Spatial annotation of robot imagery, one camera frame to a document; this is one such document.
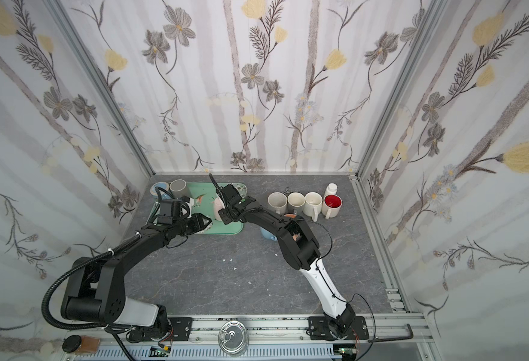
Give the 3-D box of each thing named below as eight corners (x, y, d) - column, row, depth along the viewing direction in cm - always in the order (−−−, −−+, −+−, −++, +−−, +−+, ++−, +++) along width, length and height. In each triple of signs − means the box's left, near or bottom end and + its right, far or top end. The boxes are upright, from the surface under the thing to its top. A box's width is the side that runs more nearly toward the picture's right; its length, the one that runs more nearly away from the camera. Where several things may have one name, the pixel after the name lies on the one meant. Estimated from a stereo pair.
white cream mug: (301, 218, 105) (304, 208, 98) (304, 201, 112) (306, 190, 105) (318, 221, 104) (321, 211, 97) (319, 203, 111) (323, 193, 104)
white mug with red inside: (322, 222, 104) (326, 213, 98) (319, 203, 111) (322, 193, 105) (341, 222, 104) (345, 213, 98) (336, 203, 111) (340, 194, 105)
